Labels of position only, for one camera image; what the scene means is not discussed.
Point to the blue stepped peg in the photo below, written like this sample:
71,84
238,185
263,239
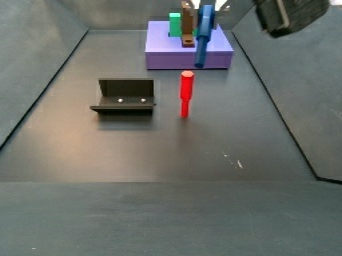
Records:
206,17

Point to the red stepped peg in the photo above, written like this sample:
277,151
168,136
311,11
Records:
186,91

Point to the purple rectangular base block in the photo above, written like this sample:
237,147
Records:
166,55

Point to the green block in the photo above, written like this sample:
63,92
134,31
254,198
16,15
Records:
175,24

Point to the brown upright bracket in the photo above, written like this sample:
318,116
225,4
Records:
187,26

